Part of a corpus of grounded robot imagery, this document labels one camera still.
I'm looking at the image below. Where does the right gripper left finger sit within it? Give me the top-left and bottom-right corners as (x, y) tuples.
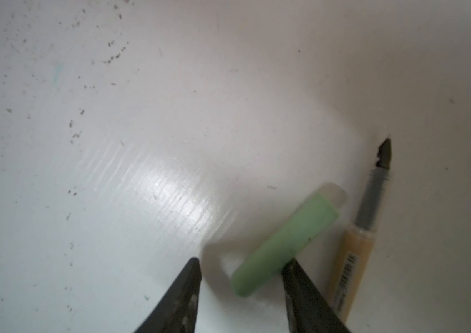
(135, 258), (202, 333)

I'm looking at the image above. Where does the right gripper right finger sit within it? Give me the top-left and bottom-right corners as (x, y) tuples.
(281, 259), (350, 333)

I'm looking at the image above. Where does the light green cap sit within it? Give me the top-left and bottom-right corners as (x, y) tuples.
(231, 183), (348, 298)

